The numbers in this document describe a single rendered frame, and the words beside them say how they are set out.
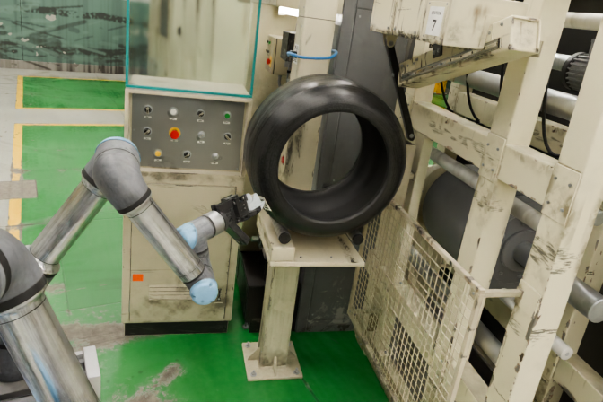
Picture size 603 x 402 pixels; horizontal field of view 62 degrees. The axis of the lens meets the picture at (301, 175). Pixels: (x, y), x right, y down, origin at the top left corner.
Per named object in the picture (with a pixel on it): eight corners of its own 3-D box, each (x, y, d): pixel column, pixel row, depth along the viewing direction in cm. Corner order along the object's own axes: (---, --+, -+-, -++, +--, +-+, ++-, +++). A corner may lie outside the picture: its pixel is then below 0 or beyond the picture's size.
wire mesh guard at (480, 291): (346, 312, 245) (371, 179, 223) (350, 312, 246) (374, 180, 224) (429, 474, 163) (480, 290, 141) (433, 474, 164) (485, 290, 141)
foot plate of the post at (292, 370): (241, 344, 259) (242, 337, 257) (292, 342, 265) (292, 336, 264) (248, 381, 234) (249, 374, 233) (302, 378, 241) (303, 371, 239)
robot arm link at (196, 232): (171, 250, 148) (169, 225, 144) (199, 236, 156) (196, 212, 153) (189, 258, 143) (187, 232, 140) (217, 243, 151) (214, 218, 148)
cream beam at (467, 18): (367, 30, 195) (373, -9, 191) (424, 38, 202) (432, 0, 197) (440, 46, 140) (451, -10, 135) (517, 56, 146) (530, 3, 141)
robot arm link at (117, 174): (121, 153, 115) (231, 292, 137) (122, 140, 125) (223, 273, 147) (77, 180, 114) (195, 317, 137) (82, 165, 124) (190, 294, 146)
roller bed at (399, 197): (357, 192, 235) (368, 131, 226) (386, 193, 239) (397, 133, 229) (371, 208, 217) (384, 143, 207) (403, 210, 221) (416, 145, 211)
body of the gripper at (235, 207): (249, 192, 160) (222, 205, 151) (255, 217, 162) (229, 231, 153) (232, 193, 165) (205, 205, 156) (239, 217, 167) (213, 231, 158)
